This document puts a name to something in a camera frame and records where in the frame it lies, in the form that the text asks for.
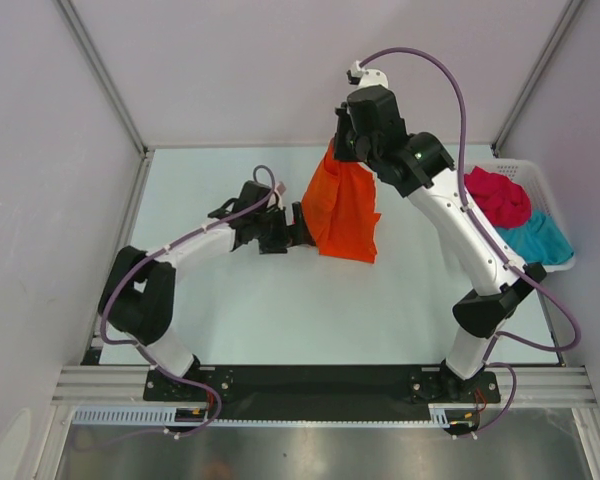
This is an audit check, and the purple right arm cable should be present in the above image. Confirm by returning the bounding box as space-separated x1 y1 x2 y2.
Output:
359 46 581 441

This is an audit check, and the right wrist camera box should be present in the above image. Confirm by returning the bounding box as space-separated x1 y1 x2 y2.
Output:
347 61 389 90

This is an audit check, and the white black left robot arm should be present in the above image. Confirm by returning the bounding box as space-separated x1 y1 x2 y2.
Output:
97 180 315 400

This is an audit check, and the white slotted cable duct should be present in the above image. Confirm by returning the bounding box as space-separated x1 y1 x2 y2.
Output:
72 403 481 427

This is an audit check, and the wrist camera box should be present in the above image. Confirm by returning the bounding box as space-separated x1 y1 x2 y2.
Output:
347 61 389 90
274 182 287 204

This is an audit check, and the orange t-shirt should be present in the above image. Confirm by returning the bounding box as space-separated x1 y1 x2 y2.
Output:
301 142 381 264

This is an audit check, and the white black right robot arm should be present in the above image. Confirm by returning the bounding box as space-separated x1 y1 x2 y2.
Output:
334 85 547 401

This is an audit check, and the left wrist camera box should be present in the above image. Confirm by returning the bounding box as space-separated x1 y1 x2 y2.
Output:
274 182 287 204

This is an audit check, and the white plastic laundry basket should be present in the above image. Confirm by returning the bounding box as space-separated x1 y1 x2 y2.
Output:
481 159 576 273

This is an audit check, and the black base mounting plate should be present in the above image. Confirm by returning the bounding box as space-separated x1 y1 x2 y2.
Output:
143 365 501 422

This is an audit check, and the aluminium frame rail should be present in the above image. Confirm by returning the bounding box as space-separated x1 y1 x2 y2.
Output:
52 365 597 408

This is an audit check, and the red t-shirt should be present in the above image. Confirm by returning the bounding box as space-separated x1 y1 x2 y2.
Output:
464 166 532 229

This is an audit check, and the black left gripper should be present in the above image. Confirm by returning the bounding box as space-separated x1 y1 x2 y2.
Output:
252 202 314 254

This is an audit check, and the teal t-shirt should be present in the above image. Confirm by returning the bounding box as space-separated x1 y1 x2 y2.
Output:
496 210 574 266

